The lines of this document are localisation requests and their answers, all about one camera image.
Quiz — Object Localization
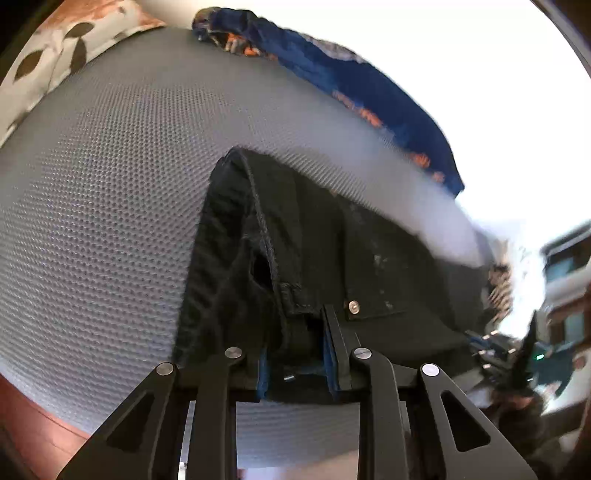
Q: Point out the red wooden bed frame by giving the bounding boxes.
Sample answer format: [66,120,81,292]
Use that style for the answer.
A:
[1,377,89,479]

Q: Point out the blue orange patterned blanket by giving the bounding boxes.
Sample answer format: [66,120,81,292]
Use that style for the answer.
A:
[191,7,465,196]

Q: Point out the grey textured mattress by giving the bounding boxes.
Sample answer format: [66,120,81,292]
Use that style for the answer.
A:
[0,26,498,469]

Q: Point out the floral leaf print pillow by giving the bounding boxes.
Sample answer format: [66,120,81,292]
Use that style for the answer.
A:
[1,0,165,142]

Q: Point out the black denim pants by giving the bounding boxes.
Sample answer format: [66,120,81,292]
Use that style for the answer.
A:
[172,148,487,404]

